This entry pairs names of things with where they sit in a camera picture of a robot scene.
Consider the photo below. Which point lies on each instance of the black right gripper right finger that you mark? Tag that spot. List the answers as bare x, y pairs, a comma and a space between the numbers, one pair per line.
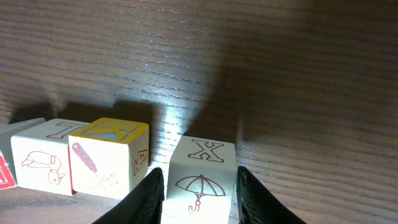
256, 205

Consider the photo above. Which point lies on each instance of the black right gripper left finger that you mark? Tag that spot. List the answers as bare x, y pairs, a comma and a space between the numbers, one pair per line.
143, 205

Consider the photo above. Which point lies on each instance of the yellow blue letter K block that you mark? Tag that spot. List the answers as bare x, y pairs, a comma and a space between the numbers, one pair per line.
109, 157

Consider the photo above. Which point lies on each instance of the yellow wooden block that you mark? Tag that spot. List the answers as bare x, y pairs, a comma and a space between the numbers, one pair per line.
41, 156

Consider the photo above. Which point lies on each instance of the red letter A wooden block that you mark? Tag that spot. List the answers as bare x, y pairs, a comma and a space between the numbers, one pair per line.
8, 174

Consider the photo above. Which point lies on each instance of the green letter J wooden block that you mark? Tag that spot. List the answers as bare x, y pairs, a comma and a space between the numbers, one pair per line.
201, 181

